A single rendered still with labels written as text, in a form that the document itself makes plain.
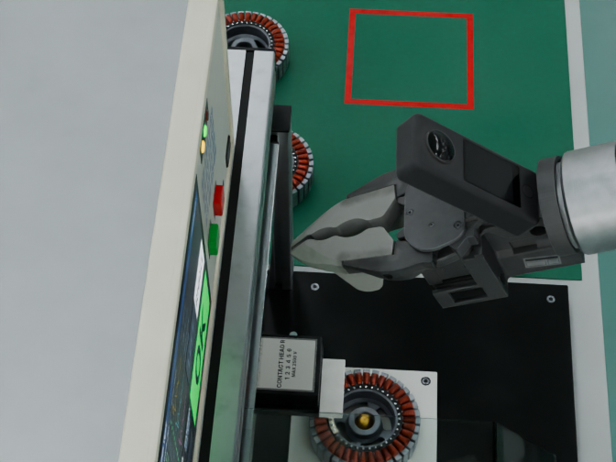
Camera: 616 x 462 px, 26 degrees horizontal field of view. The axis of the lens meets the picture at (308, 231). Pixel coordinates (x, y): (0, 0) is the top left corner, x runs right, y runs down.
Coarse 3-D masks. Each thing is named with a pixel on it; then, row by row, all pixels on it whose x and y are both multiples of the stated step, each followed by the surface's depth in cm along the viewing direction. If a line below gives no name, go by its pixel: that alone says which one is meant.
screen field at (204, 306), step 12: (204, 276) 99; (204, 288) 99; (204, 300) 100; (204, 312) 100; (204, 324) 100; (204, 336) 101; (192, 372) 94; (192, 384) 95; (192, 396) 95; (192, 408) 95
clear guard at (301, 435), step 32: (256, 416) 106; (288, 416) 106; (320, 416) 106; (352, 416) 106; (384, 416) 106; (256, 448) 105; (288, 448) 105; (320, 448) 105; (352, 448) 105; (384, 448) 105; (416, 448) 105; (448, 448) 105; (480, 448) 105; (512, 448) 106
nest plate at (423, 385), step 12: (384, 372) 140; (396, 372) 140; (408, 372) 140; (420, 372) 140; (432, 372) 140; (408, 384) 140; (420, 384) 140; (432, 384) 140; (420, 396) 139; (432, 396) 139; (348, 408) 138; (420, 408) 138; (432, 408) 138
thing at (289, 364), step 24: (264, 336) 127; (288, 336) 127; (312, 336) 127; (264, 360) 125; (288, 360) 125; (312, 360) 125; (336, 360) 130; (264, 384) 124; (288, 384) 124; (312, 384) 124; (336, 384) 128; (264, 408) 125; (288, 408) 125; (312, 408) 125; (336, 408) 127
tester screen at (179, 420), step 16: (192, 224) 90; (192, 240) 90; (192, 256) 91; (192, 272) 91; (192, 288) 92; (192, 304) 92; (176, 352) 85; (176, 368) 85; (192, 368) 94; (176, 384) 86; (176, 400) 86; (176, 416) 86; (192, 416) 96; (176, 432) 87; (192, 432) 96; (176, 448) 87; (192, 448) 97
